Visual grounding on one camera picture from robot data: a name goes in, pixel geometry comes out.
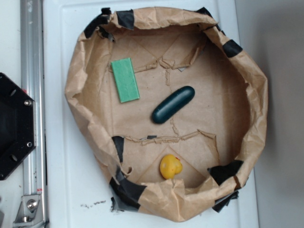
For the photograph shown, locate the brown paper bag tray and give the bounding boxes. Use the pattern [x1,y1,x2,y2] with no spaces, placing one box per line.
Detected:
[65,7,268,222]

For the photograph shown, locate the metal corner bracket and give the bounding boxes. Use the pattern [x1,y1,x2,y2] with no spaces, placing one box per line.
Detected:
[13,194,44,228]

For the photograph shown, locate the yellow rubber duck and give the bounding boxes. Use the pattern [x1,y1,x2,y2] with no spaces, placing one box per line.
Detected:
[160,154,183,179]

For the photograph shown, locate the dark green capsule-shaped object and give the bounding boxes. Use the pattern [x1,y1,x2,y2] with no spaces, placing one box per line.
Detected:
[152,86,195,124]

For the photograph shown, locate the light green rectangular block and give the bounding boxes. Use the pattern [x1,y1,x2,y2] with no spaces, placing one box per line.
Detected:
[111,58,140,103]

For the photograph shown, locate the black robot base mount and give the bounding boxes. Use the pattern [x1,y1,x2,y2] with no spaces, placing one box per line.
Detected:
[0,73,36,181]

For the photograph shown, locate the aluminium extrusion rail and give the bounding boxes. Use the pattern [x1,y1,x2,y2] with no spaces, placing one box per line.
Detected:
[20,0,49,228]

